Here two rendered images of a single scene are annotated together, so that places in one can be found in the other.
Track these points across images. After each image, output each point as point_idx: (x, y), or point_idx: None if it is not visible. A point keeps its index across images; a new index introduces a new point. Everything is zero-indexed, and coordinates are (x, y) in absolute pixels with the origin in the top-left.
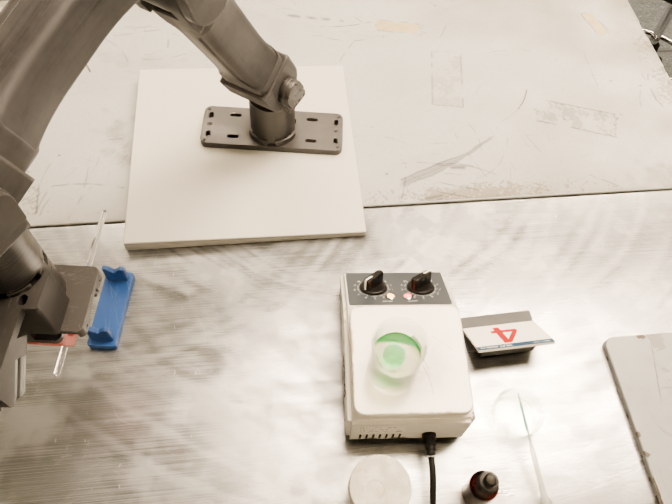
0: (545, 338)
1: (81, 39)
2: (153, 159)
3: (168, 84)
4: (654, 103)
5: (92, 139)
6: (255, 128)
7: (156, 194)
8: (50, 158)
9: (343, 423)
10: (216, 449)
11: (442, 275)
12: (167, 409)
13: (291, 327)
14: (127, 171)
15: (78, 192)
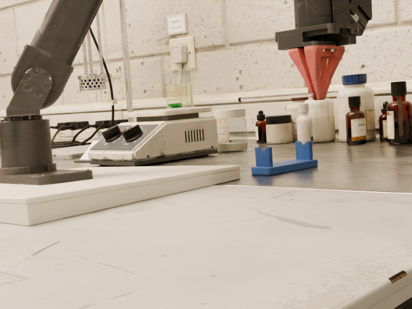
0: (95, 140)
1: None
2: (145, 176)
3: (29, 192)
4: None
5: (168, 208)
6: (51, 153)
7: (177, 171)
8: (233, 206)
9: (212, 156)
10: (282, 155)
11: (92, 146)
12: (293, 159)
13: (187, 164)
14: (173, 195)
15: (236, 194)
